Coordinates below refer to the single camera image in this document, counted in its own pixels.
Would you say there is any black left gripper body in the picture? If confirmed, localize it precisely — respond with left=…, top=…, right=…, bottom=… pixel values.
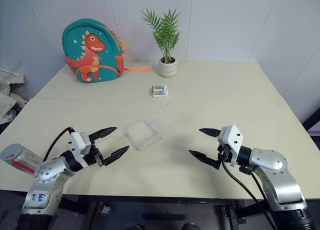
left=83, top=137, right=106, bottom=168

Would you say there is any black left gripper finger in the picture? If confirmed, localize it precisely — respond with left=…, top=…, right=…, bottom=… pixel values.
left=99, top=145, right=130, bottom=167
left=89, top=126, right=118, bottom=142

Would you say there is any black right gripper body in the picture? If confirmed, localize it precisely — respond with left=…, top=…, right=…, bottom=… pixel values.
left=216, top=143, right=232, bottom=166

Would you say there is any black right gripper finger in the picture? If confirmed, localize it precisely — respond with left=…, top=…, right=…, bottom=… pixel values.
left=198, top=128, right=222, bottom=138
left=188, top=150, right=222, bottom=171

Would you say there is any silver red drink can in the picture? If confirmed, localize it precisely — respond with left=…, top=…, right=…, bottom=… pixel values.
left=0, top=143, right=45, bottom=176

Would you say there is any clear plastic container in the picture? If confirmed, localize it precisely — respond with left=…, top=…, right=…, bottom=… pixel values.
left=126, top=117, right=165, bottom=151

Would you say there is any white battery pack box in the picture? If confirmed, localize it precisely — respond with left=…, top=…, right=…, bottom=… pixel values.
left=151, top=84, right=169, bottom=99

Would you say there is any green plant in white pot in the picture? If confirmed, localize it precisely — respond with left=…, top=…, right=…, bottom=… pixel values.
left=140, top=7, right=181, bottom=78

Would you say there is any teal dinosaur backpack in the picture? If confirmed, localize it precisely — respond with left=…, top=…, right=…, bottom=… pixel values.
left=61, top=18, right=152, bottom=84

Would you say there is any beige plush toy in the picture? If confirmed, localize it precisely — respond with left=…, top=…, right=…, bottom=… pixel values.
left=109, top=29, right=131, bottom=58

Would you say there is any beige crumpled cloth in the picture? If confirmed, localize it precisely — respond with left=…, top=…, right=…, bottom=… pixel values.
left=0, top=69, right=27, bottom=126

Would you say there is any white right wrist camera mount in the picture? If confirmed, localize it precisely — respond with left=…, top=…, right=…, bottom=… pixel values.
left=217, top=124, right=245, bottom=167

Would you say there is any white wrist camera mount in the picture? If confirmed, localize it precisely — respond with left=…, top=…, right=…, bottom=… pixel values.
left=68, top=131, right=93, bottom=169
left=217, top=124, right=245, bottom=167

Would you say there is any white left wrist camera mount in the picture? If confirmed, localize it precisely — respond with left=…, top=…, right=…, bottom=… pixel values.
left=68, top=131, right=93, bottom=169

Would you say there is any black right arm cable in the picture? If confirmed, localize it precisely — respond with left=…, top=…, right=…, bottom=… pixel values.
left=221, top=161, right=275, bottom=230
left=249, top=172, right=280, bottom=228

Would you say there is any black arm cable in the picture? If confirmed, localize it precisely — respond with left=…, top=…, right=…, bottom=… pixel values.
left=221, top=161, right=275, bottom=230
left=249, top=172, right=280, bottom=228
left=42, top=126, right=76, bottom=163

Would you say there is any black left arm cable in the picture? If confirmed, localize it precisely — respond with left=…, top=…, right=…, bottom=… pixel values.
left=42, top=126, right=76, bottom=163

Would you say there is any black metal table frame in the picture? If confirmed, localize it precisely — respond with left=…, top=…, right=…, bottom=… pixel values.
left=62, top=194, right=266, bottom=230

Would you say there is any dark blue metal frame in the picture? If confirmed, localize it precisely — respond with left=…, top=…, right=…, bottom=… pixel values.
left=301, top=109, right=320, bottom=138

